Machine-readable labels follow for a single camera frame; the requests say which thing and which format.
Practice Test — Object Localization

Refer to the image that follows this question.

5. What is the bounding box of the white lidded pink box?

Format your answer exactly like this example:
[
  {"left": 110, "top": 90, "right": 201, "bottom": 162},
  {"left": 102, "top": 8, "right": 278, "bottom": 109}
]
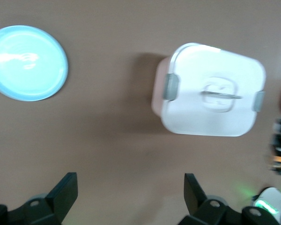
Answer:
[{"left": 151, "top": 42, "right": 266, "bottom": 137}]

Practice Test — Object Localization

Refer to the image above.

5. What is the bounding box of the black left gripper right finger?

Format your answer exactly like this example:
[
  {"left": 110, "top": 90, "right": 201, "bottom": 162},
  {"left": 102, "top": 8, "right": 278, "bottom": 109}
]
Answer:
[{"left": 184, "top": 172, "right": 278, "bottom": 225}]

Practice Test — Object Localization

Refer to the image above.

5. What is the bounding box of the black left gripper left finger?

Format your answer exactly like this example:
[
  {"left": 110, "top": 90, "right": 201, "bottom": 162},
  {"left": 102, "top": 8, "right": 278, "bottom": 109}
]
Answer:
[{"left": 0, "top": 172, "right": 79, "bottom": 225}]

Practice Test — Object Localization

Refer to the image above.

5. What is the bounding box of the light blue round plate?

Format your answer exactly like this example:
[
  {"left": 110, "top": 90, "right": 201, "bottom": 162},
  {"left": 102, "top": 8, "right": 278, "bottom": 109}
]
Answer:
[{"left": 0, "top": 25, "right": 69, "bottom": 102}]

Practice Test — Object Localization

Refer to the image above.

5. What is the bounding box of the brown table cover mat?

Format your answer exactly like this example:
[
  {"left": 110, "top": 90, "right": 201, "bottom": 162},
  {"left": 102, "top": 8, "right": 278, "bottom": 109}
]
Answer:
[{"left": 0, "top": 0, "right": 281, "bottom": 225}]

